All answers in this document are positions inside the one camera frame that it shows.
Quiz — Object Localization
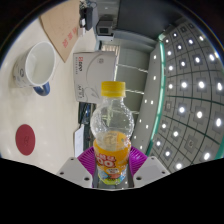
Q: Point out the recessed ceiling lights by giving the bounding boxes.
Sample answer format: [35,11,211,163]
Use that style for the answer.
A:
[136,19,224,171]

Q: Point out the grey equipment cabinet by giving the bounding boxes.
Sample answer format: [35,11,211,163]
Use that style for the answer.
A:
[96,19,114,36]

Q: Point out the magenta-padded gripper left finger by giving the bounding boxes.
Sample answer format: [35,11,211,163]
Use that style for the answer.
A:
[56,146,99,189]

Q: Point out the black flat device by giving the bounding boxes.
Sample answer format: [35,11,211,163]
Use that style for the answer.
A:
[78,101,93,127]

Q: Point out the yellow-capped clear drink bottle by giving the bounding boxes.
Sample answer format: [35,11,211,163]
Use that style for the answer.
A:
[90,80,135,187]

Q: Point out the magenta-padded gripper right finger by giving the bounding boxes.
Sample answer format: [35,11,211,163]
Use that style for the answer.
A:
[127,145,171,189]

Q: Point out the black box with cables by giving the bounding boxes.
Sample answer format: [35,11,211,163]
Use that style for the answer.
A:
[79,0,96,32]

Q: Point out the flat round red coaster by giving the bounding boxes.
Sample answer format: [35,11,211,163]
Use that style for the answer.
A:
[15,123,36,157]

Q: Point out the white dotted mug blue handle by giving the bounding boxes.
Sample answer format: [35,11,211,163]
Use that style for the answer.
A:
[12,40,57,97]

